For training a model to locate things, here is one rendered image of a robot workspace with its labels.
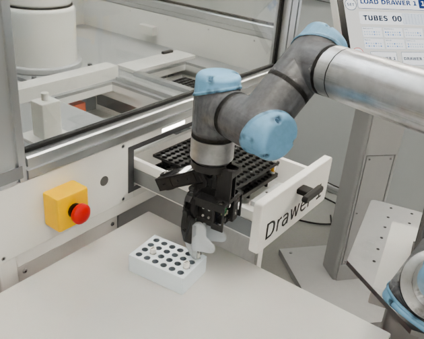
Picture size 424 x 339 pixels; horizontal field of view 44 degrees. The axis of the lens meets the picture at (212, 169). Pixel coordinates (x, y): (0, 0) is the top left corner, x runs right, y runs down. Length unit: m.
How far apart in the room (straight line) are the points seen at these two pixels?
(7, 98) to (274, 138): 0.44
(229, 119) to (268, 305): 0.38
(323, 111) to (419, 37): 1.15
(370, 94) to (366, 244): 0.57
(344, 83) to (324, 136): 2.24
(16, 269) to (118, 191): 0.26
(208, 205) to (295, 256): 1.51
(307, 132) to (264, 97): 2.25
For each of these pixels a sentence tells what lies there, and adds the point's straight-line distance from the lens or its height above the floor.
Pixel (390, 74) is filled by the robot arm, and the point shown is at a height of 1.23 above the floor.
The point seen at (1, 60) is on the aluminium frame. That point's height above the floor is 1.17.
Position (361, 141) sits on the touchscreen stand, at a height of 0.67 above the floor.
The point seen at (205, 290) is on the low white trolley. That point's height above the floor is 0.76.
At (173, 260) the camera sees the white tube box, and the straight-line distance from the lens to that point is 1.00.
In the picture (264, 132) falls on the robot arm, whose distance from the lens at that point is 0.73.
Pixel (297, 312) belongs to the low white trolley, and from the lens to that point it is 0.99.
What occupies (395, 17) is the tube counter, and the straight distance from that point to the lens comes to 1.87.
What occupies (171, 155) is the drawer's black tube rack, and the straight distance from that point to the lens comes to 1.16.
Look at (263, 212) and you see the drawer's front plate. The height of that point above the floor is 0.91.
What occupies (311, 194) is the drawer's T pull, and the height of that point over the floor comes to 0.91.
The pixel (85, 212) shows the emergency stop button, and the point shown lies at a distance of 0.99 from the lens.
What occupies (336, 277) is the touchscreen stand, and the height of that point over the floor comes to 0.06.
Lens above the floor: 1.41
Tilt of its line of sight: 27 degrees down
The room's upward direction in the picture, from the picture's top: 5 degrees clockwise
